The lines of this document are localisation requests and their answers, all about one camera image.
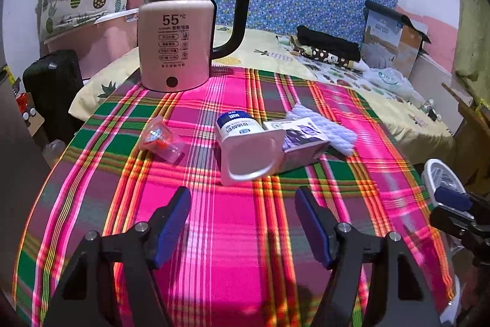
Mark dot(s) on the brown polka dot cloth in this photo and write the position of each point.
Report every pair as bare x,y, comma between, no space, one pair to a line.
325,59

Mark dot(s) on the purple white carton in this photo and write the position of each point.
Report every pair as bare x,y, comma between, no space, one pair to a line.
300,149

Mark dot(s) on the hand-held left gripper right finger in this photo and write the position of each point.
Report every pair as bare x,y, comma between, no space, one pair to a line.
314,227

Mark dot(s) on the white yogurt cup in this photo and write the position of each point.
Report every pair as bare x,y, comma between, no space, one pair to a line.
245,150

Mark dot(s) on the pink storage box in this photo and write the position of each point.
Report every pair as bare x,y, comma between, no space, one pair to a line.
103,43

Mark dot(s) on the green curtain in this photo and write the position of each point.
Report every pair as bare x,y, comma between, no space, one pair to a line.
474,24

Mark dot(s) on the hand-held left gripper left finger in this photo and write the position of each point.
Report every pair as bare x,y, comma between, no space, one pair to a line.
174,223

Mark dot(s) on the wooden folding table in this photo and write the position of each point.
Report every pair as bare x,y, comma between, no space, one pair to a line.
471,127

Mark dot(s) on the white cabinet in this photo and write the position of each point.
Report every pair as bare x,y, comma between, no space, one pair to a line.
436,68

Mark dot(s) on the pink electric kettle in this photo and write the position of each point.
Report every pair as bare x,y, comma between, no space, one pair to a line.
174,43

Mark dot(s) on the white plastic bin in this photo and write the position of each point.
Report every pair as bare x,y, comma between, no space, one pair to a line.
430,173

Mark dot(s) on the pink plaid tablecloth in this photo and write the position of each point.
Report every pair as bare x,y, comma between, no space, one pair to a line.
229,254

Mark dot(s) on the open cardboard box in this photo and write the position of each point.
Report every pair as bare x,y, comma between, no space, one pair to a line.
386,39

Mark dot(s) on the small bottle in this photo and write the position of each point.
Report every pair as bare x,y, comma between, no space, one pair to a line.
427,106

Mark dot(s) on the yellow fruit print bed sheet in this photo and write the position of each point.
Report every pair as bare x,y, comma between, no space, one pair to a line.
402,124

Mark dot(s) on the black suitcase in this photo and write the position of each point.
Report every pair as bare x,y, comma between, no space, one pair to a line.
53,89

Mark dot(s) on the black folded clothes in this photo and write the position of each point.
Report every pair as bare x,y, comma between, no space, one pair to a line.
329,43

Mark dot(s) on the white plastic bag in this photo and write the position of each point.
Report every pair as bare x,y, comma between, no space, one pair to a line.
388,82

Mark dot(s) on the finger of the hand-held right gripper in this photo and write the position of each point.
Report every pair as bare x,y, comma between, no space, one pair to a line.
448,219
451,198

